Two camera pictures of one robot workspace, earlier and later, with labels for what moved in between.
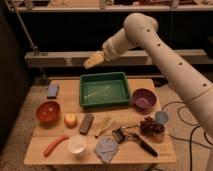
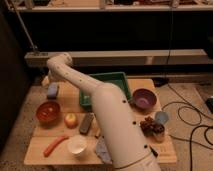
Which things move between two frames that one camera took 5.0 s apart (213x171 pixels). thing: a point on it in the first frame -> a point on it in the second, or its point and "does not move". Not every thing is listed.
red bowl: [47, 113] does not move
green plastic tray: [103, 88] does not move
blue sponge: [52, 91] does not move
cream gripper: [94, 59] -> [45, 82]
